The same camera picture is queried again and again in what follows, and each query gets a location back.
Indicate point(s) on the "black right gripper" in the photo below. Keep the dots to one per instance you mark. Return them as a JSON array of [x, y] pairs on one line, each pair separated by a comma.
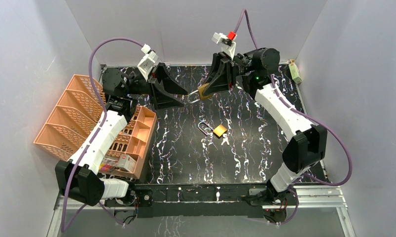
[[224, 79]]

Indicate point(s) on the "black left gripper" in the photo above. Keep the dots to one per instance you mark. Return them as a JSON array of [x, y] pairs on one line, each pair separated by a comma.
[[153, 87]]

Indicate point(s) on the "small brass padlock shackle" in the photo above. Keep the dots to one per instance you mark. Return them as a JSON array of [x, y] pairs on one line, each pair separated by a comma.
[[198, 94]]

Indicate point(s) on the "large brass padlock shackle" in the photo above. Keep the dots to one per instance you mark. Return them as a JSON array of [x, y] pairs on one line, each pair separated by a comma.
[[218, 131]]

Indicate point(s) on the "silver keys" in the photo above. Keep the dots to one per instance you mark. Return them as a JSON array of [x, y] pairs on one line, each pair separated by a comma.
[[225, 141]]

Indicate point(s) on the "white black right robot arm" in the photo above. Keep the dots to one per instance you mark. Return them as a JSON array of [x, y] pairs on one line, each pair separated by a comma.
[[306, 141]]

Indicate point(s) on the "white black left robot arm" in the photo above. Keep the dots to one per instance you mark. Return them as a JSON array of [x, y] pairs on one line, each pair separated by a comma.
[[77, 177]]

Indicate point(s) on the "green white box in corner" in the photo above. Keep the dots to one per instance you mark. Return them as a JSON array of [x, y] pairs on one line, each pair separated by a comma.
[[294, 71]]

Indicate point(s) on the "white red small box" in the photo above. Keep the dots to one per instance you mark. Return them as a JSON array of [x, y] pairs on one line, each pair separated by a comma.
[[127, 163]]

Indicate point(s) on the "colourful marker set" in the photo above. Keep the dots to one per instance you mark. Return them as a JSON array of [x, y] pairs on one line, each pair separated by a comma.
[[108, 164]]

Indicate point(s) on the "orange plastic desk organizer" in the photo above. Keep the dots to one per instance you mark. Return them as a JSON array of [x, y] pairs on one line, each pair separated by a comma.
[[77, 113]]

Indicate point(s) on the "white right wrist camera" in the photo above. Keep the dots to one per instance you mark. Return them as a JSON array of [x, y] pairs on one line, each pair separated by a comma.
[[226, 42]]

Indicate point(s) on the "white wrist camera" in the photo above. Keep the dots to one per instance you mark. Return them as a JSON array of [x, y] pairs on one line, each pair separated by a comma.
[[147, 62], [226, 42]]

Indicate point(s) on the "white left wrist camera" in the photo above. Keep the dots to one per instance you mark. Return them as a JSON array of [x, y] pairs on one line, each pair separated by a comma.
[[147, 62]]

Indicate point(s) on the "aluminium frame profile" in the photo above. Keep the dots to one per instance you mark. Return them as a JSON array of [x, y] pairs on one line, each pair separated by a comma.
[[322, 212]]

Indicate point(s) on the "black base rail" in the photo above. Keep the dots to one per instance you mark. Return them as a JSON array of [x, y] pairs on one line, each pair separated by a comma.
[[253, 200]]

